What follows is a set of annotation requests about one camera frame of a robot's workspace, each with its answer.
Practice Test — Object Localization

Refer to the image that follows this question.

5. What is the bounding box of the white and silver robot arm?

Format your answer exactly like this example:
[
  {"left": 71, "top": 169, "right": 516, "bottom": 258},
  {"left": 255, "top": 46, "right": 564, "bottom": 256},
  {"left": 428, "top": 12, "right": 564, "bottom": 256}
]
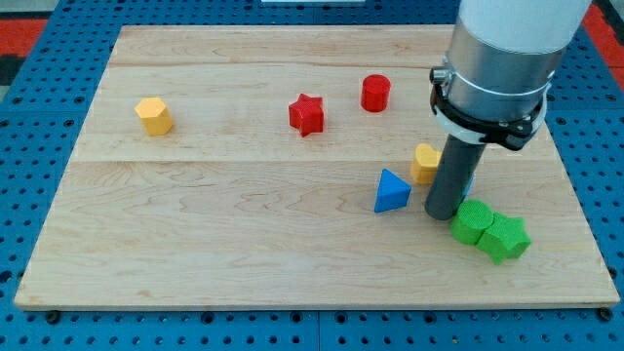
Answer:
[{"left": 430, "top": 0, "right": 591, "bottom": 151}]

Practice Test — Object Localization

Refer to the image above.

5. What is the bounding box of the red star block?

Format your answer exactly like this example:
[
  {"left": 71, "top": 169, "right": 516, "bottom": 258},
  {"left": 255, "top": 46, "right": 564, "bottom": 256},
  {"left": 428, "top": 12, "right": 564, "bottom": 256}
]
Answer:
[{"left": 289, "top": 94, "right": 325, "bottom": 137}]

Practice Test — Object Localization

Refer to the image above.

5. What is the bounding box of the blue triangle block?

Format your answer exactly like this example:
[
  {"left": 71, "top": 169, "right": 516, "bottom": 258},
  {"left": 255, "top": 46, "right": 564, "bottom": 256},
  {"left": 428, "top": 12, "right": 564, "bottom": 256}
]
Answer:
[{"left": 373, "top": 169, "right": 411, "bottom": 213}]

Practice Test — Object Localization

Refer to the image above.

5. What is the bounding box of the green star block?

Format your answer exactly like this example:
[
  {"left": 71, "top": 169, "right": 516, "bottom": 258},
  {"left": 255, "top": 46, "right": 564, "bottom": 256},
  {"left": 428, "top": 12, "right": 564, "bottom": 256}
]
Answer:
[{"left": 476, "top": 213, "right": 532, "bottom": 265}]

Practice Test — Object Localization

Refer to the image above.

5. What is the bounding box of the light wooden board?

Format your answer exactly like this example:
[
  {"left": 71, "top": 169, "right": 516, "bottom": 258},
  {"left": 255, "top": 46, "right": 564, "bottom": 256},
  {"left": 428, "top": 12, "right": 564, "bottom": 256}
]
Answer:
[{"left": 15, "top": 25, "right": 620, "bottom": 311}]

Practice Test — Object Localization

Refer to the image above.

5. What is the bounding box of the red cylinder block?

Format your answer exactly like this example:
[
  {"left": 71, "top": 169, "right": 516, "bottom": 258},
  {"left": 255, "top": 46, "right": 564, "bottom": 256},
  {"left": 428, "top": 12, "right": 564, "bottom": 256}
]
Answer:
[{"left": 361, "top": 74, "right": 391, "bottom": 112}]

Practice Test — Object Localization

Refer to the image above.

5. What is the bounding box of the yellow heart block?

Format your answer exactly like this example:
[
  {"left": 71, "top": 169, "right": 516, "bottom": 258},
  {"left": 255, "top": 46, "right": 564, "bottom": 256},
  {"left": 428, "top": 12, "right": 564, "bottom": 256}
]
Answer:
[{"left": 410, "top": 143, "right": 442, "bottom": 184}]

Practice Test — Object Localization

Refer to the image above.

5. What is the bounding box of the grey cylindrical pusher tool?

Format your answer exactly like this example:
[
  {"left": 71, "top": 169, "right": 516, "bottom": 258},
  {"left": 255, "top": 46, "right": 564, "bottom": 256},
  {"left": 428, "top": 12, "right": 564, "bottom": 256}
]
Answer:
[{"left": 424, "top": 135, "right": 485, "bottom": 220}]

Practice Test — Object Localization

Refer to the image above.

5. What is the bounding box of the blue block behind pusher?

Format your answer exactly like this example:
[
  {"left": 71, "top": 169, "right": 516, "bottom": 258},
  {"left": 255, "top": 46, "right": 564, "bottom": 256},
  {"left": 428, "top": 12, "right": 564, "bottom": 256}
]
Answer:
[{"left": 462, "top": 174, "right": 475, "bottom": 198}]

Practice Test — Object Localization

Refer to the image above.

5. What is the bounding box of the green cylinder block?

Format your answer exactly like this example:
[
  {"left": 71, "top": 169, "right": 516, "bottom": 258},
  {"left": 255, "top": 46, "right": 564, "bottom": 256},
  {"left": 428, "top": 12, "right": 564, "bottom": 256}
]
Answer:
[{"left": 450, "top": 200, "right": 493, "bottom": 245}]

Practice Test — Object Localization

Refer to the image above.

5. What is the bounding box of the yellow hexagon block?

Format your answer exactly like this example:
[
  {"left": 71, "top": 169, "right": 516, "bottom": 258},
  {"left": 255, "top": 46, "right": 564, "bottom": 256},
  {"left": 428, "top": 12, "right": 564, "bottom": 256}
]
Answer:
[{"left": 135, "top": 97, "right": 174, "bottom": 137}]

